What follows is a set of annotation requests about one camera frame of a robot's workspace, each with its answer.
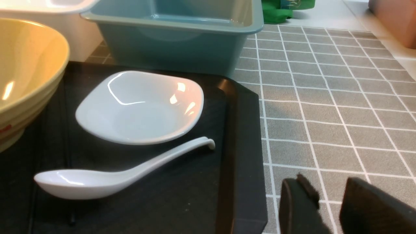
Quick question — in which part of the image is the pink box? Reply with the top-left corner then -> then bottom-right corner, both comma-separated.
368,0 -> 416,49

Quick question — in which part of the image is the small white plastic bin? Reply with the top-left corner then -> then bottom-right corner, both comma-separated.
0,0 -> 103,62

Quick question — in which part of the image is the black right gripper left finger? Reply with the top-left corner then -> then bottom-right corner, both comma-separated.
279,173 -> 331,234

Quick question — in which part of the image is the white square dish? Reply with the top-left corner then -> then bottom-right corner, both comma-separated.
75,71 -> 204,145

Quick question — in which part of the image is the black serving tray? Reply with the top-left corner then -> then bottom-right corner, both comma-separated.
1,62 -> 267,234

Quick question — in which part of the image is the white ceramic soup spoon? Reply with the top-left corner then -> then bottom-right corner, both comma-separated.
33,137 -> 215,200

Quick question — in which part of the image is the yellow noodle bowl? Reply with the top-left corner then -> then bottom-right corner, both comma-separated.
0,18 -> 70,151

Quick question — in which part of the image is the green backdrop cloth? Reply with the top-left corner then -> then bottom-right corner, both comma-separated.
261,0 -> 316,25

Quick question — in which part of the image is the blue plastic bin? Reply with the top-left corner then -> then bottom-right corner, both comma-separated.
80,0 -> 264,77

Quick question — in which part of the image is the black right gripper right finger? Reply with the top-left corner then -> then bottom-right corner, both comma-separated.
339,177 -> 416,234

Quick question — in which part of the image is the grey checkered table mat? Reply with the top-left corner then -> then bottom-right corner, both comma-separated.
85,24 -> 416,234

